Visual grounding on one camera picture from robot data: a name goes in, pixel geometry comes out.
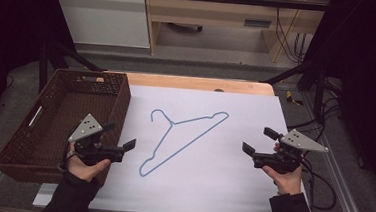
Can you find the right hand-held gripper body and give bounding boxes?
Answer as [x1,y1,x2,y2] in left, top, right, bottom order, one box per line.
[252,126,331,178]

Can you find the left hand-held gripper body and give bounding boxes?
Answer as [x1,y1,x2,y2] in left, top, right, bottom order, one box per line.
[66,112,127,169]

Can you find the brown woven basket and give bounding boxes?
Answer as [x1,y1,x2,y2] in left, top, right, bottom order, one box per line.
[0,64,134,190]

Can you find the blue wire clothes hanger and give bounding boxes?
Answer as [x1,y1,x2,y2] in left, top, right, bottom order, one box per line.
[138,106,231,184]

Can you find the person's left hand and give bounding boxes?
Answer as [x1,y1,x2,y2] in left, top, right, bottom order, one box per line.
[65,143,112,185]

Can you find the person's right hand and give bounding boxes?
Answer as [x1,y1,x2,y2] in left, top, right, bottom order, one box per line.
[259,141,306,197]

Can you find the yellow and black tool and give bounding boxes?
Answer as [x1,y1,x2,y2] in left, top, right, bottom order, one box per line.
[284,90,305,107]

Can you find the white table sheet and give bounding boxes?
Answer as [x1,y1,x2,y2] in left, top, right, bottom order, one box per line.
[33,78,315,212]

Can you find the black metal stand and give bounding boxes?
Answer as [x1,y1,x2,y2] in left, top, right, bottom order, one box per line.
[259,55,330,121]
[36,40,108,97]

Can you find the dark curtain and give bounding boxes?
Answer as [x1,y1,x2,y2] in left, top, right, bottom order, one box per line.
[294,0,376,203]
[0,0,81,142]

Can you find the white cabinet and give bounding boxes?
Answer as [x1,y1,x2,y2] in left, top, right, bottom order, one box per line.
[45,0,154,50]

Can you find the wooden desk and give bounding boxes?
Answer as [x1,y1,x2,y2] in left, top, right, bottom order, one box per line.
[139,0,332,68]

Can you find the black floor cables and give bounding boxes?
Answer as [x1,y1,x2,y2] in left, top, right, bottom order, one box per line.
[287,74,344,135]

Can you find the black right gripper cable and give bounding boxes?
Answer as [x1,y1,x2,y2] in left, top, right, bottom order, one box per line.
[297,153,341,212]

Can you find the black hanging cables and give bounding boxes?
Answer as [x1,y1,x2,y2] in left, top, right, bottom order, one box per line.
[268,0,316,65]

